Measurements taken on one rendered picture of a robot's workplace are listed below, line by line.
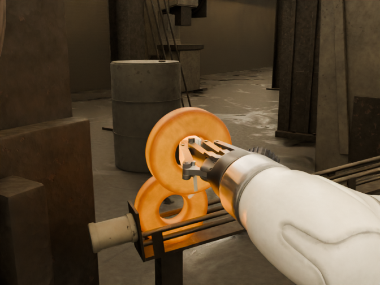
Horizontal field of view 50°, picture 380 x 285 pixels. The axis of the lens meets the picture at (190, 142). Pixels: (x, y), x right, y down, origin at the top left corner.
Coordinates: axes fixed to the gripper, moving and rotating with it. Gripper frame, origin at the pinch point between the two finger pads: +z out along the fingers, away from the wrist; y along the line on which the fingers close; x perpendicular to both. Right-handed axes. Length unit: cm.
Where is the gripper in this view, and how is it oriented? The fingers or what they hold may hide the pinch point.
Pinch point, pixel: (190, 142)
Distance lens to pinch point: 71.6
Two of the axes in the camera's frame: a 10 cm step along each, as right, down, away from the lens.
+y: 9.3, -1.0, 3.6
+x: 0.1, -9.6, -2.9
